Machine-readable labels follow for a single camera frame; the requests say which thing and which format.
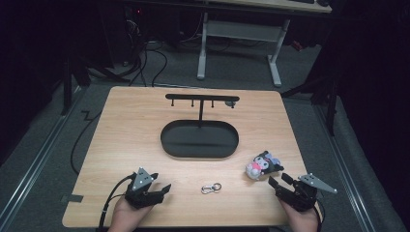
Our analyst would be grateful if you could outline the right hand-held gripper cable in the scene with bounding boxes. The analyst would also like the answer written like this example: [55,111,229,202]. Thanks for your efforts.
[313,199,326,232]

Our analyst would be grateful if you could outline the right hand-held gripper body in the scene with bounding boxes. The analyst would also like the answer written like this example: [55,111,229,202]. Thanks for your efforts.
[276,173,338,213]

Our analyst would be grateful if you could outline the person's right hand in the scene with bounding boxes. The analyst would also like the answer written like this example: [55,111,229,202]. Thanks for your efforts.
[279,199,320,232]

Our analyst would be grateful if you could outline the white-legged desk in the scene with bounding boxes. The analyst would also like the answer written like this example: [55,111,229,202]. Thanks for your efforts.
[196,0,333,88]

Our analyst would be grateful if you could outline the left hand-held gripper cable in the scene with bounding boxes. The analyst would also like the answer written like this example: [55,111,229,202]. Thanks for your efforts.
[98,173,136,232]

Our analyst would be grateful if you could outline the thin black floor cable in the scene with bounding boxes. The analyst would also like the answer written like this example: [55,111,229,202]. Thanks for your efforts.
[70,110,103,176]

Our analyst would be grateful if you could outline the looped black cable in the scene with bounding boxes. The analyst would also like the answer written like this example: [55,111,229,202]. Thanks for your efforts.
[150,47,169,88]

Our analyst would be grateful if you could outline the hand-held gripper cable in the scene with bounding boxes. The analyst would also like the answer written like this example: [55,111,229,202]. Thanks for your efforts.
[98,173,136,232]
[313,199,326,232]

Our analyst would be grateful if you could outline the grey tape strip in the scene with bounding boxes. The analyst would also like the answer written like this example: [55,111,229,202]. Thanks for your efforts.
[60,193,84,204]

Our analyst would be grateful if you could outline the black metal stand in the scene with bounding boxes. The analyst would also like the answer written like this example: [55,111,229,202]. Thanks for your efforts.
[279,72,340,137]
[60,52,93,116]

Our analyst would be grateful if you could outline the black and pink plush toy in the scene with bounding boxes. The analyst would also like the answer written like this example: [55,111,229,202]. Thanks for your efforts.
[245,150,285,181]

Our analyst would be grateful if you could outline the black computer tower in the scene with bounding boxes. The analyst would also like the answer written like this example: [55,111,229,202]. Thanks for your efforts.
[124,5,148,44]

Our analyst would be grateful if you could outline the black key rack with tray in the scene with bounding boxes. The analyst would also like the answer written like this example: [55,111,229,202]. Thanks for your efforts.
[160,93,241,160]

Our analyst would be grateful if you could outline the silver carabiner key ring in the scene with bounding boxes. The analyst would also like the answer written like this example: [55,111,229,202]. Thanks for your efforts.
[200,182,222,195]

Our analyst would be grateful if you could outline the metal floor rail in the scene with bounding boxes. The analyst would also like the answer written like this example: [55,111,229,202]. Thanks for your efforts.
[312,105,377,232]
[0,86,82,224]

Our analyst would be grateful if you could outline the person's left hand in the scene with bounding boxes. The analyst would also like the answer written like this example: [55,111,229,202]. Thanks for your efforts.
[107,196,153,232]

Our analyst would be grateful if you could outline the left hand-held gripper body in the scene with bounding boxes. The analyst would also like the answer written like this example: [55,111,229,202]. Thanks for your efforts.
[125,166,165,210]

